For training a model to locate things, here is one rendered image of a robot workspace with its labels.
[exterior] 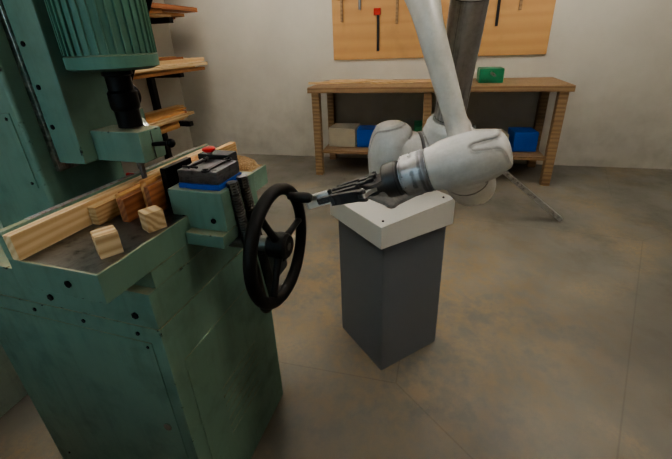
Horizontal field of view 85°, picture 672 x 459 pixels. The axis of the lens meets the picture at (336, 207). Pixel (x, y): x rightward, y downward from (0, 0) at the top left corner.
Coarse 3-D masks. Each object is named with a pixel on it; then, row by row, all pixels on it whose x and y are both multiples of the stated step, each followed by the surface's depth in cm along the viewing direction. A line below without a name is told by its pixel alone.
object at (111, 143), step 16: (112, 128) 84; (128, 128) 84; (144, 128) 83; (96, 144) 84; (112, 144) 83; (128, 144) 81; (144, 144) 81; (112, 160) 85; (128, 160) 83; (144, 160) 82
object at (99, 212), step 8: (224, 144) 120; (232, 144) 121; (104, 200) 79; (112, 200) 80; (88, 208) 76; (96, 208) 76; (104, 208) 78; (112, 208) 80; (96, 216) 76; (104, 216) 78; (112, 216) 80; (96, 224) 77
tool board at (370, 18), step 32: (352, 0) 356; (384, 0) 349; (448, 0) 337; (512, 0) 325; (544, 0) 320; (352, 32) 368; (384, 32) 361; (416, 32) 354; (512, 32) 335; (544, 32) 329
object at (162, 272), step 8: (184, 248) 80; (192, 248) 82; (200, 248) 85; (176, 256) 78; (184, 256) 80; (192, 256) 83; (160, 264) 74; (168, 264) 76; (176, 264) 78; (184, 264) 80; (152, 272) 72; (160, 272) 74; (168, 272) 76; (144, 280) 73; (152, 280) 72; (160, 280) 74
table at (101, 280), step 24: (264, 168) 111; (120, 216) 81; (168, 216) 80; (72, 240) 71; (144, 240) 70; (168, 240) 75; (192, 240) 80; (216, 240) 78; (24, 264) 65; (48, 264) 64; (72, 264) 63; (96, 264) 63; (120, 264) 64; (144, 264) 70; (48, 288) 66; (72, 288) 64; (96, 288) 62; (120, 288) 65
